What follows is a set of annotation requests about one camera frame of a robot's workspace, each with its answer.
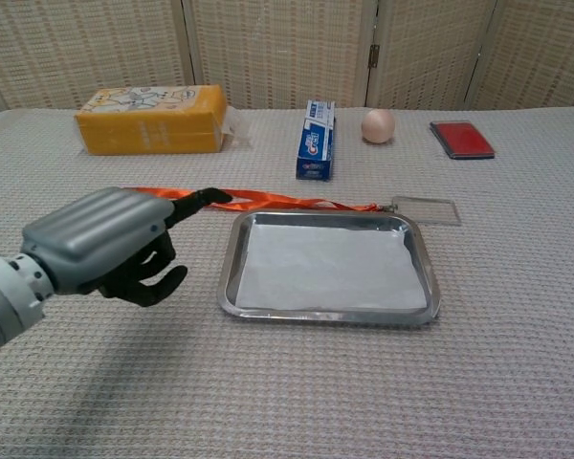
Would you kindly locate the beige woven folding screen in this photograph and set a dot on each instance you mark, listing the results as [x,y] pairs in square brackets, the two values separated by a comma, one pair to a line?
[277,48]

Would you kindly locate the blue white toothpaste box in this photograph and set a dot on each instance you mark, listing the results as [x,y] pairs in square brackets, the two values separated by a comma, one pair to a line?
[315,143]

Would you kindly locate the yellow cartoon tissue pack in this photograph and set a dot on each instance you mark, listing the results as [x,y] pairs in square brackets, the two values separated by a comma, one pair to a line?
[148,129]

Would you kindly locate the clear plastic bag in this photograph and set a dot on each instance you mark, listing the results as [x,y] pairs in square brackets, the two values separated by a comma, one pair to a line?
[330,265]

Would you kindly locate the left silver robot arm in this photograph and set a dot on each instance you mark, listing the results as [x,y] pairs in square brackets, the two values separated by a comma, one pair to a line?
[5,301]

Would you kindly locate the clear plastic badge holder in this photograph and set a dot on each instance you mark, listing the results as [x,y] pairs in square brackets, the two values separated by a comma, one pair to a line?
[428,210]

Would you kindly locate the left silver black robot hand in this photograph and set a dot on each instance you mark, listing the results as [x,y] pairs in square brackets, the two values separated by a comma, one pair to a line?
[95,234]

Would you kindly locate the beige woven tablecloth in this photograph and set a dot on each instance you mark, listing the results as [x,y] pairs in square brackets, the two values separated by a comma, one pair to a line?
[315,382]

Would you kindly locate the brass screen hinge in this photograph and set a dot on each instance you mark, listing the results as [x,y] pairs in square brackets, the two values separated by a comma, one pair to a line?
[374,55]

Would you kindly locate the brown egg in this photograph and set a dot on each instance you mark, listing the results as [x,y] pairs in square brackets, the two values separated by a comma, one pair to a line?
[378,125]

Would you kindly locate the silver metal tray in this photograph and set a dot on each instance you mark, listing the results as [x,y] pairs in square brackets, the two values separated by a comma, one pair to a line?
[330,318]

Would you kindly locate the red rectangular block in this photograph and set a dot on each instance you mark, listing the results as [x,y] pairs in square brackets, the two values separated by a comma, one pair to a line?
[461,138]

